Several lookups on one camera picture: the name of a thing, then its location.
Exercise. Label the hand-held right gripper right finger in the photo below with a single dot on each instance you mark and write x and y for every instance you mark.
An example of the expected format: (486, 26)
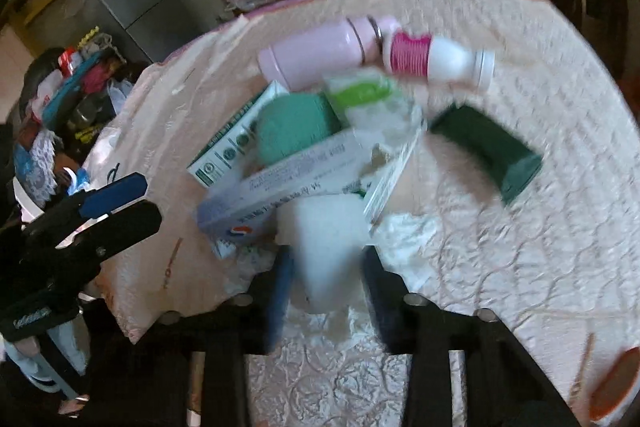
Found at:
(374, 289)

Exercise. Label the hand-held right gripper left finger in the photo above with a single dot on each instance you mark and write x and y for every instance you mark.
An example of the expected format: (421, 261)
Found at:
(279, 294)

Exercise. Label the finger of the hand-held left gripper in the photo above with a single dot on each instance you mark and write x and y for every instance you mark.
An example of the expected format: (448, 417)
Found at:
(114, 197)
(127, 224)

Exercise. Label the white toothpaste box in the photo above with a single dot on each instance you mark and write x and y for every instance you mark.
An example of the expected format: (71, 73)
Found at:
(300, 179)

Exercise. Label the green and white carton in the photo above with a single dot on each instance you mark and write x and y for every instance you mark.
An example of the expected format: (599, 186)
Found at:
(225, 147)

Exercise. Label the dark green box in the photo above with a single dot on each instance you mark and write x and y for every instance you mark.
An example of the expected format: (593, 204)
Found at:
(490, 147)

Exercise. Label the white packet with green label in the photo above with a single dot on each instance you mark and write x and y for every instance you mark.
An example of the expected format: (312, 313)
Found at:
(365, 94)

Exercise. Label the white tissue sheet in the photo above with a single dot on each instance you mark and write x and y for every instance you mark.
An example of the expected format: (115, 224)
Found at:
(412, 244)

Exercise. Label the white lace cloth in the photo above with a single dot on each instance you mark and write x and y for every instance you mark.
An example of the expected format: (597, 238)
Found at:
(37, 164)

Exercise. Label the teal bag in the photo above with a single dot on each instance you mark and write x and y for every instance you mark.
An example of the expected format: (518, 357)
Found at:
(75, 84)

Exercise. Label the pink quilted blanket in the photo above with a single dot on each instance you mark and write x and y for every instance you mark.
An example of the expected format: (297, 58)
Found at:
(500, 267)

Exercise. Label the pink thermos bottle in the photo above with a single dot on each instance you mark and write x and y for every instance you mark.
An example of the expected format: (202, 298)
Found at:
(310, 57)

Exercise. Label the white bottle with pink label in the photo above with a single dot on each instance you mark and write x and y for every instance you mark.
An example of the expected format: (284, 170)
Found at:
(450, 62)

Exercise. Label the orange round object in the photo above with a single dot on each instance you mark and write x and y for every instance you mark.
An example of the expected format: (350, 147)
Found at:
(616, 382)

